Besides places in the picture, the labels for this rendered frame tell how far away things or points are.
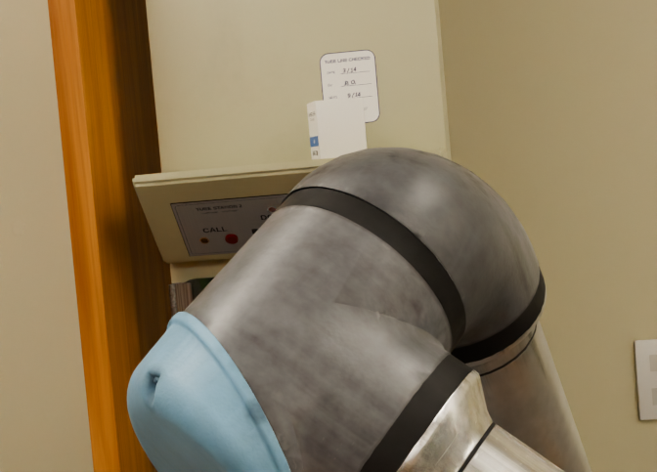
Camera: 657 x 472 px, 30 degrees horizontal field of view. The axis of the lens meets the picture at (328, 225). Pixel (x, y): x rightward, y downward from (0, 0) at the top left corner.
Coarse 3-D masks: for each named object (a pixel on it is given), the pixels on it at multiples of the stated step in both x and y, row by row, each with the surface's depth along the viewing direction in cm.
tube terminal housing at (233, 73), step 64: (192, 0) 136; (256, 0) 135; (320, 0) 134; (384, 0) 133; (192, 64) 136; (256, 64) 135; (384, 64) 133; (192, 128) 136; (256, 128) 136; (384, 128) 134; (448, 128) 142
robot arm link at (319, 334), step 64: (320, 192) 60; (256, 256) 58; (320, 256) 57; (384, 256) 57; (192, 320) 56; (256, 320) 55; (320, 320) 55; (384, 320) 56; (448, 320) 59; (128, 384) 58; (192, 384) 53; (256, 384) 53; (320, 384) 54; (384, 384) 54; (448, 384) 55; (192, 448) 54; (256, 448) 52; (320, 448) 53; (384, 448) 53; (448, 448) 54; (512, 448) 56
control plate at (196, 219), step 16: (176, 208) 128; (192, 208) 128; (208, 208) 128; (224, 208) 128; (240, 208) 128; (256, 208) 128; (192, 224) 130; (208, 224) 130; (224, 224) 130; (240, 224) 130; (256, 224) 130; (192, 240) 132; (224, 240) 132; (240, 240) 132
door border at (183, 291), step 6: (180, 288) 137; (186, 288) 137; (180, 294) 137; (186, 294) 137; (180, 300) 137; (186, 300) 137; (192, 300) 137; (180, 306) 137; (186, 306) 137; (174, 312) 137
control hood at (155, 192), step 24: (216, 168) 125; (240, 168) 125; (264, 168) 124; (288, 168) 124; (312, 168) 124; (144, 192) 127; (168, 192) 127; (192, 192) 126; (216, 192) 126; (240, 192) 126; (264, 192) 126; (288, 192) 126; (168, 216) 129; (168, 240) 132
